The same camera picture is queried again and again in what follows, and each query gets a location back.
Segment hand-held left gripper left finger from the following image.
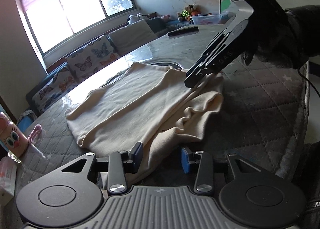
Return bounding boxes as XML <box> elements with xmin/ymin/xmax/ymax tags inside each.
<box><xmin>61</xmin><ymin>142</ymin><xmax>144</xmax><ymax>193</ymax></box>

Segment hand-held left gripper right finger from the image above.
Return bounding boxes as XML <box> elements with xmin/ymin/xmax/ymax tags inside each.
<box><xmin>180</xmin><ymin>147</ymin><xmax>260</xmax><ymax>192</ymax></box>

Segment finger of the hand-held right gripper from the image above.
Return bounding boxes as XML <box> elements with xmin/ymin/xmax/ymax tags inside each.
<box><xmin>184</xmin><ymin>38</ymin><xmax>244</xmax><ymax>88</ymax></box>
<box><xmin>194</xmin><ymin>29</ymin><xmax>229</xmax><ymax>66</ymax></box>

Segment cream garment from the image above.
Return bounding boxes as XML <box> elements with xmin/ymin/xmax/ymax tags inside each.
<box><xmin>65</xmin><ymin>62</ymin><xmax>225</xmax><ymax>185</ymax></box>

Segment person's right forearm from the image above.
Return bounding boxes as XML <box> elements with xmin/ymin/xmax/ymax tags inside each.
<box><xmin>285</xmin><ymin>4</ymin><xmax>320</xmax><ymax>58</ymax></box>

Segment person's right hand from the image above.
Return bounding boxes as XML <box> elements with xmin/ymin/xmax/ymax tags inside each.
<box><xmin>241</xmin><ymin>11</ymin><xmax>310</xmax><ymax>70</ymax></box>

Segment clear plastic storage box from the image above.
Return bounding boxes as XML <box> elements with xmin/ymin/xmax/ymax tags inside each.
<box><xmin>191</xmin><ymin>11</ymin><xmax>237</xmax><ymax>26</ymax></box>

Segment black remote control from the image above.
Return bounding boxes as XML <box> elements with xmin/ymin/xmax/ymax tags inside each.
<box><xmin>167</xmin><ymin>25</ymin><xmax>200</xmax><ymax>36</ymax></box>

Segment brown teddy bear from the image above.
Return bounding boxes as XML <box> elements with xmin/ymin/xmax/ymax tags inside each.
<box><xmin>177</xmin><ymin>4</ymin><xmax>200</xmax><ymax>22</ymax></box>

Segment grey quilted star table cover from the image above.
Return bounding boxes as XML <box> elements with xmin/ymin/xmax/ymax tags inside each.
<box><xmin>14</xmin><ymin>24</ymin><xmax>311</xmax><ymax>196</ymax></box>

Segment beige cushion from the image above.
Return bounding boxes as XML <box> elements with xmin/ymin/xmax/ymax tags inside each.
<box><xmin>108</xmin><ymin>19</ymin><xmax>158</xmax><ymax>57</ymax></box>

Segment white plush toy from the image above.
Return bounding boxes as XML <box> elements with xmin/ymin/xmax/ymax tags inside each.
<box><xmin>128</xmin><ymin>13</ymin><xmax>148</xmax><ymax>24</ymax></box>

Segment butterfly print cushion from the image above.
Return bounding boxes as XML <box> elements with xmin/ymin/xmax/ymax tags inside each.
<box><xmin>32</xmin><ymin>65</ymin><xmax>73</xmax><ymax>113</ymax></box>
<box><xmin>65</xmin><ymin>35</ymin><xmax>120</xmax><ymax>83</ymax></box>

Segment dark blue sofa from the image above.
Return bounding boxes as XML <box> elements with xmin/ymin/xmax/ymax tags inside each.
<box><xmin>25</xmin><ymin>16</ymin><xmax>180</xmax><ymax>117</ymax></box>

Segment pink cartoon face bottle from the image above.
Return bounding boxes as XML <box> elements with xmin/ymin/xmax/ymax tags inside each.
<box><xmin>0</xmin><ymin>111</ymin><xmax>28</xmax><ymax>158</ymax></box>

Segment white tissue box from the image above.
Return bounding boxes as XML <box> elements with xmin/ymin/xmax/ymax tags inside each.
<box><xmin>0</xmin><ymin>157</ymin><xmax>18</xmax><ymax>201</ymax></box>

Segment window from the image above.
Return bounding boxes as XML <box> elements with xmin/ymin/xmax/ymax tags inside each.
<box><xmin>12</xmin><ymin>0</ymin><xmax>136</xmax><ymax>57</ymax></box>

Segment black cable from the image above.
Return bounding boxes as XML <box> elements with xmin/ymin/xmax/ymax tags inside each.
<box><xmin>297</xmin><ymin>68</ymin><xmax>320</xmax><ymax>93</ymax></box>

